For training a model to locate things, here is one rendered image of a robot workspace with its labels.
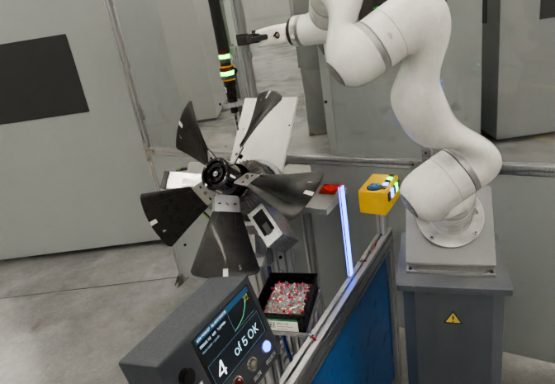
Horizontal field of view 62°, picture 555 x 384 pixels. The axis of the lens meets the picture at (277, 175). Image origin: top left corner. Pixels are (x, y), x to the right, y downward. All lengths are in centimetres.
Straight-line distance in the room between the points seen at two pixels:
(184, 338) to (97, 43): 289
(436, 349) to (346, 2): 109
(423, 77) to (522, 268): 148
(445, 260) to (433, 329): 22
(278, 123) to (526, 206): 105
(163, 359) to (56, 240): 346
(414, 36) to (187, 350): 65
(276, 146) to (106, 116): 200
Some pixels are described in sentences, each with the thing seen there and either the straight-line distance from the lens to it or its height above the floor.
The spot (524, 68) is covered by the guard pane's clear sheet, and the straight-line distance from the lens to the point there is 193.
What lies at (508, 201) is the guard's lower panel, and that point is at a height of 84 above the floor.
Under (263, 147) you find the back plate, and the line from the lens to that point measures 187.
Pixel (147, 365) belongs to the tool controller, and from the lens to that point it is 82.
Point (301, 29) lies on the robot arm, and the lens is 128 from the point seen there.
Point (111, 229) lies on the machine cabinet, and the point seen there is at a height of 20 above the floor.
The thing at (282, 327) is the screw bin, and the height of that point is 83.
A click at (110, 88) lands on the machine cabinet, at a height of 131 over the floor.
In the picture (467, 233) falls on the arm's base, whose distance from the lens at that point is 144.
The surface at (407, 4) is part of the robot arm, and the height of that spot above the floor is 171.
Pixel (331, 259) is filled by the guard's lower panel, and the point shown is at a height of 40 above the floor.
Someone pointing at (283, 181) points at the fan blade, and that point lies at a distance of 153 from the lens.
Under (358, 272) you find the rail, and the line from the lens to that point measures 159.
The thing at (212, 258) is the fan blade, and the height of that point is 99.
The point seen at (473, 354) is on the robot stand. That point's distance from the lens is 158.
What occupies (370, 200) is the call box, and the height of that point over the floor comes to 104.
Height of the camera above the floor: 176
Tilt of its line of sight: 21 degrees down
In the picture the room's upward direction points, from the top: 9 degrees counter-clockwise
